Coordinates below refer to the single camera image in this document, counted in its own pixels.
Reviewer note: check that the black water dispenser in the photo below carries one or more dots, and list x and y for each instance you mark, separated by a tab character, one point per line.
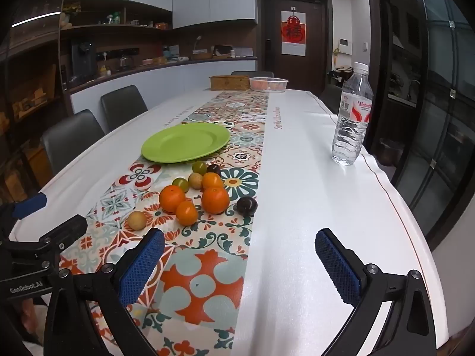
83	59

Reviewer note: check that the small yellow bottle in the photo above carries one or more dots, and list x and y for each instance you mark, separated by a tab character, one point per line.
104	71

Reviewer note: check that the grey dining chair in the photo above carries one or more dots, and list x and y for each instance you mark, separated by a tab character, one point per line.
252	73
72	137
122	105
331	98

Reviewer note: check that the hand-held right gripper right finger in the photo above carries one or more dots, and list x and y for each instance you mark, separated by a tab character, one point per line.
336	267

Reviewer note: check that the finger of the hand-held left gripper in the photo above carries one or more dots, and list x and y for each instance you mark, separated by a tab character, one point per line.
31	203
66	228

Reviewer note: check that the white wall control panel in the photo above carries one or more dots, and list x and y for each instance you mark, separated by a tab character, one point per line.
344	46

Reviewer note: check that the glass kettle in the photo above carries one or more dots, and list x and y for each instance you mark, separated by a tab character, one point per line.
124	62

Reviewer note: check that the woven counter basket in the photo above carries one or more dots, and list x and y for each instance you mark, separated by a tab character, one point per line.
202	55

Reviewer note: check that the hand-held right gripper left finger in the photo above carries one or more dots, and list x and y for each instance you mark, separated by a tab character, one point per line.
141	267

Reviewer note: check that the clear plastic water bottle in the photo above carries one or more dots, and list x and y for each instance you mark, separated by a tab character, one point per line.
352	118

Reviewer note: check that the glass sliding door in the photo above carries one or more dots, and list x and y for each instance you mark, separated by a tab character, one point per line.
438	118

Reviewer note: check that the white gooseneck lamp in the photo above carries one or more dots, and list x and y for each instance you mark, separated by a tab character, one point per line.
198	39

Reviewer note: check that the green plate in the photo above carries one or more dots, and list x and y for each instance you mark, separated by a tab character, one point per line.
185	141

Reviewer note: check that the dark display cabinet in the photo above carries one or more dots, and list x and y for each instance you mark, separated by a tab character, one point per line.
33	100

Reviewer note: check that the black power strip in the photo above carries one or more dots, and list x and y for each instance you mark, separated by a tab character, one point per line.
118	52

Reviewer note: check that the green plum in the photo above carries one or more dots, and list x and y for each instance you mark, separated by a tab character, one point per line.
180	184
199	167

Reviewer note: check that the wooden wall shelf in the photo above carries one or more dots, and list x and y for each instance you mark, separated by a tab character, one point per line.
111	26

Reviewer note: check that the clear plastic basket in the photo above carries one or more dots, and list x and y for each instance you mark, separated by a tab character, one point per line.
269	84

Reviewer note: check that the dark brown door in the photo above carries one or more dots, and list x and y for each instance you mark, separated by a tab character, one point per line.
272	18

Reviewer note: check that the red wall calendar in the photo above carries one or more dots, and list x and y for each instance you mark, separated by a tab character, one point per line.
294	33

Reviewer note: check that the dark purple plum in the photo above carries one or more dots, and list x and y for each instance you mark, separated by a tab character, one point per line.
214	169
247	206

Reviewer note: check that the wooden box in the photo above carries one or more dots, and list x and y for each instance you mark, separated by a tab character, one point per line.
228	82

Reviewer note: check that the large orange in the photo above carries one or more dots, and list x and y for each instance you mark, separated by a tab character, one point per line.
172	198
215	200

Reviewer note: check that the dark kitchen counter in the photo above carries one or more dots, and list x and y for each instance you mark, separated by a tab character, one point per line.
167	65

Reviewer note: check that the white patterned tablecloth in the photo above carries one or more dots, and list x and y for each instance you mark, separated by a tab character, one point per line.
297	163

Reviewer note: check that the tan plum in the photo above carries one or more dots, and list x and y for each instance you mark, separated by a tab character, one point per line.
194	181
136	220

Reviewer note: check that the dark cloth bag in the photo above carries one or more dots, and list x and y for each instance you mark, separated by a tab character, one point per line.
339	74

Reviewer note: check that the small orange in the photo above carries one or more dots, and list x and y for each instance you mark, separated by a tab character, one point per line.
186	213
212	180

